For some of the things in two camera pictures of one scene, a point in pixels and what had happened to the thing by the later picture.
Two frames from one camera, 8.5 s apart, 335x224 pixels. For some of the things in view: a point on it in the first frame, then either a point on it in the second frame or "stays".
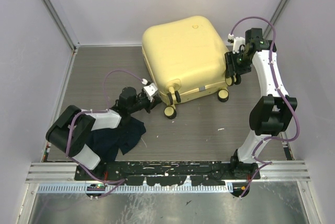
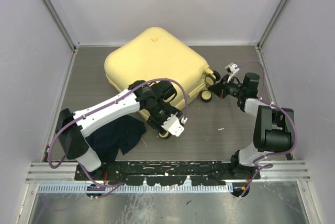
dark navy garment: [105, 143] stays
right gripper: [231, 67] → [221, 89]
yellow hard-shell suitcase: [186, 56] → [154, 54]
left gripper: [152, 104] → [170, 110]
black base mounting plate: [164, 174] stays
